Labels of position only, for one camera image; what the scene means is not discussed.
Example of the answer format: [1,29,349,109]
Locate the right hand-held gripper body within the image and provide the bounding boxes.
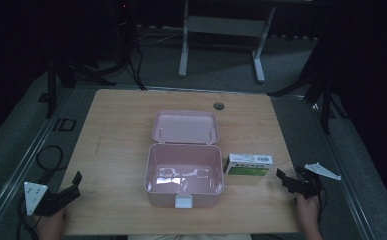
[293,162,342,200]

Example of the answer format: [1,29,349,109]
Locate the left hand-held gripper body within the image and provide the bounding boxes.
[23,181,70,217]

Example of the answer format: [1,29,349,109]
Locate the person's left hand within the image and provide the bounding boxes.
[34,206,67,240]

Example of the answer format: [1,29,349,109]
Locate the person's right hand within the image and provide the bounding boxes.
[295,194,324,240]

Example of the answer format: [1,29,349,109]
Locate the white and green medicine box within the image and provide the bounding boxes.
[223,153,275,178]

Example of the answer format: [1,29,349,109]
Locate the black metal stand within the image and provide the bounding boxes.
[266,33,349,135]
[38,46,117,120]

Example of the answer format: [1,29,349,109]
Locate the pink plastic box with lid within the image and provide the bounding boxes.
[143,109,225,210]

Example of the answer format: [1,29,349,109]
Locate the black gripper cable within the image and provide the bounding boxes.
[316,186,329,231]
[15,193,43,240]

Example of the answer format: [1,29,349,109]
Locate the black cable loop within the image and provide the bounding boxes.
[35,144,66,184]

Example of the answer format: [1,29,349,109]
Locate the black floor cables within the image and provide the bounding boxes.
[126,39,149,92]

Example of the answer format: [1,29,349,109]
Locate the white metal desk frame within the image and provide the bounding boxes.
[178,0,277,84]

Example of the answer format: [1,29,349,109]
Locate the white floor cable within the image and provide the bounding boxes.
[136,29,183,46]

